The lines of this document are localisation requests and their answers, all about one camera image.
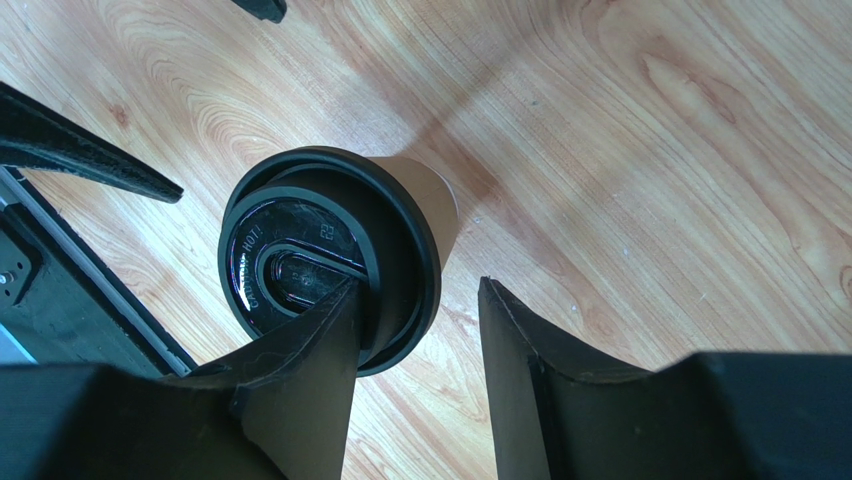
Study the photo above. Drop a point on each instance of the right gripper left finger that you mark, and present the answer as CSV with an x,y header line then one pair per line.
x,y
276,408

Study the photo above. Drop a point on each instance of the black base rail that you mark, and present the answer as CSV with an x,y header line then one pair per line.
x,y
60,303

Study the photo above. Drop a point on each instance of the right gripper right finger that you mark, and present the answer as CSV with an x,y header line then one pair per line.
x,y
562,409

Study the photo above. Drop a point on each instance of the paper cup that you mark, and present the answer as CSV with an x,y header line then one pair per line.
x,y
434,196

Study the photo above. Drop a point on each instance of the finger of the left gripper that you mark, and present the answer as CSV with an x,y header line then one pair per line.
x,y
273,11
35,137

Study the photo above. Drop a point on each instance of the black cup lid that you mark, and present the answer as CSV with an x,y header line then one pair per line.
x,y
302,221

